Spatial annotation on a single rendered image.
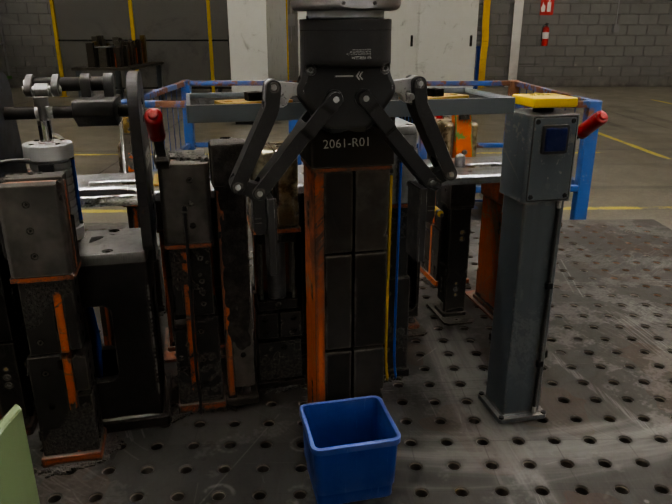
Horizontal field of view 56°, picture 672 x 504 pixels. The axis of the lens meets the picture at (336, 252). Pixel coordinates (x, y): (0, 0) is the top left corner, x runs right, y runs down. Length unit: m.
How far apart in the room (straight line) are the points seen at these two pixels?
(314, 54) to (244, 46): 8.37
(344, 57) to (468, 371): 0.70
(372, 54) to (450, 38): 8.53
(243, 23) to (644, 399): 8.16
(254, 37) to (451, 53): 2.65
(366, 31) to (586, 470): 0.64
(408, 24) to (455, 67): 0.86
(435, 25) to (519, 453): 8.28
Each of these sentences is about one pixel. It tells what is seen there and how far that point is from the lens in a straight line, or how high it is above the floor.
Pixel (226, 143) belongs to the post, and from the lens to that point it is 0.85.
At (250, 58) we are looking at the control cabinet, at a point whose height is 0.88.
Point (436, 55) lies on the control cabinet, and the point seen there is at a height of 0.91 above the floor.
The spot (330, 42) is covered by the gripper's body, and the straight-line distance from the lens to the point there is 0.51.
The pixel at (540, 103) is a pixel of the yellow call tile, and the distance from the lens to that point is 0.83.
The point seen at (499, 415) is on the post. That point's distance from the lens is 0.98.
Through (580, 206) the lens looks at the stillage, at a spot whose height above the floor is 0.47.
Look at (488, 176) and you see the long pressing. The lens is 1.12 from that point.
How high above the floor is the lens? 1.24
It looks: 19 degrees down
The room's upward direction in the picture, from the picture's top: straight up
